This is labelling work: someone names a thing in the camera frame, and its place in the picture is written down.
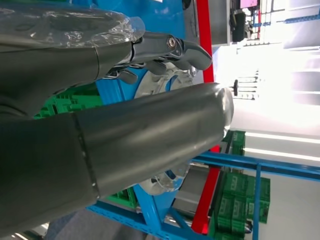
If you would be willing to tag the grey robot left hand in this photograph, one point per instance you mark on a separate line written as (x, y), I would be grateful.
(149, 132)

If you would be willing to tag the blue metal shelf rack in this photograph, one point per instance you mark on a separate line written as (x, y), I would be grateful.
(275, 167)
(149, 13)

